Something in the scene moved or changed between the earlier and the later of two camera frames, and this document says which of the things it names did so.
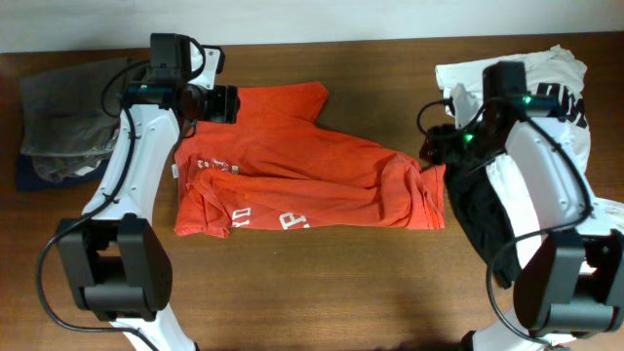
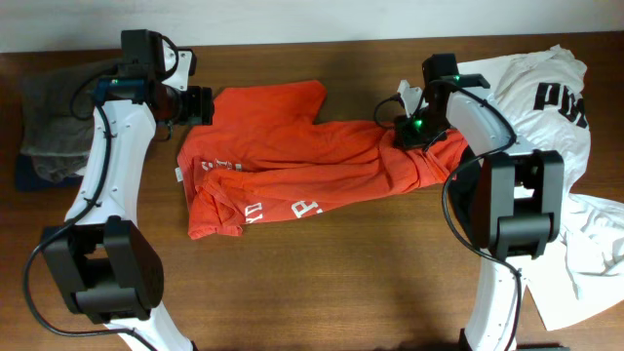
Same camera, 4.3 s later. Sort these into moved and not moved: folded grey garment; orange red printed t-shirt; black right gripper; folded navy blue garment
Moved: black right gripper; orange red printed t-shirt
Not moved: folded grey garment; folded navy blue garment
